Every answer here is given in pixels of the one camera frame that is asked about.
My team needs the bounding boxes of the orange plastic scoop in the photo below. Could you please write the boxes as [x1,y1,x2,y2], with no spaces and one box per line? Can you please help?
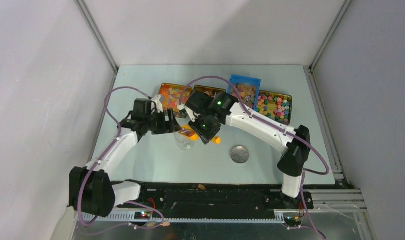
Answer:
[178,124,222,145]

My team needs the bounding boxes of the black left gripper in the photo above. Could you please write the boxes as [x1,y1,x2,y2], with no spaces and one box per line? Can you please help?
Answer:
[144,108,181,136]

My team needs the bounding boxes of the clear plastic jar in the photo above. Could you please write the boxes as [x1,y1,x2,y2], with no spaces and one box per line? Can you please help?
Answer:
[174,132,195,151]

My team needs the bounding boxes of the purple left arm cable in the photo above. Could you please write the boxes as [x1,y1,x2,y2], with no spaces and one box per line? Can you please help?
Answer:
[77,86,165,231]

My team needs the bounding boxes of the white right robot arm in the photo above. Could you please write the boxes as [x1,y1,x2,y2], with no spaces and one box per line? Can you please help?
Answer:
[178,91,310,209]

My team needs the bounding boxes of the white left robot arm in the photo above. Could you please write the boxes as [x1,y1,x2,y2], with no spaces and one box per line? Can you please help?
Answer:
[69,95,182,217]

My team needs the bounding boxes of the blue bin of candies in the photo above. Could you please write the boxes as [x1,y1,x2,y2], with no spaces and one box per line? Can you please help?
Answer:
[227,74,262,110]

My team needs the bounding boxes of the silver metal jar lid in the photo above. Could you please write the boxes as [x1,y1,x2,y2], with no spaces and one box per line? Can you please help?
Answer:
[230,145,250,164]

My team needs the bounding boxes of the tin of gummy candies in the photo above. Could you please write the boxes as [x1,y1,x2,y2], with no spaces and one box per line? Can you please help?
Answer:
[159,83,193,119]

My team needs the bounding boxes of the tin of lollipops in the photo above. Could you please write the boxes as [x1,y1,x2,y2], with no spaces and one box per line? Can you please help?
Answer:
[193,85,226,99]

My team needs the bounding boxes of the tin of colourful cube candies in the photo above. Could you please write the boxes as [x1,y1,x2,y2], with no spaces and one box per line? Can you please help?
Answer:
[255,90,293,126]

